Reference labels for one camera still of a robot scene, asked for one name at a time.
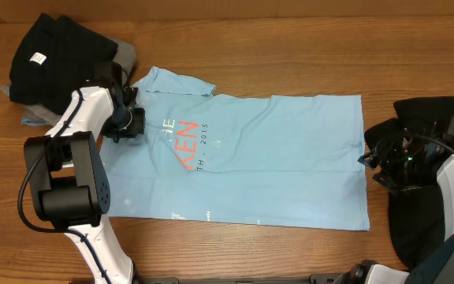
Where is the folded grey garment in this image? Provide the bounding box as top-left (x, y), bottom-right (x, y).
top-left (22, 39), bottom-right (137, 126)

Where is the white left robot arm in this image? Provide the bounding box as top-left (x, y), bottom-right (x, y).
top-left (17, 86), bottom-right (145, 283)

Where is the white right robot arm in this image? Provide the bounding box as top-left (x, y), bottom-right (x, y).
top-left (335, 133), bottom-right (454, 283)

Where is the folded black garment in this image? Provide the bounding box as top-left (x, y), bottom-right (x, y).
top-left (9, 13), bottom-right (117, 115)

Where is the black cloth pile right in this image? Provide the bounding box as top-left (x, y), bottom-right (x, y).
top-left (364, 96), bottom-right (454, 269)

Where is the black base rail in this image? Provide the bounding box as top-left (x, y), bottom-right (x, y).
top-left (139, 273), bottom-right (341, 284)

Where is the light blue printed t-shirt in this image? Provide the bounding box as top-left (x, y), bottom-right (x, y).
top-left (101, 67), bottom-right (370, 230)

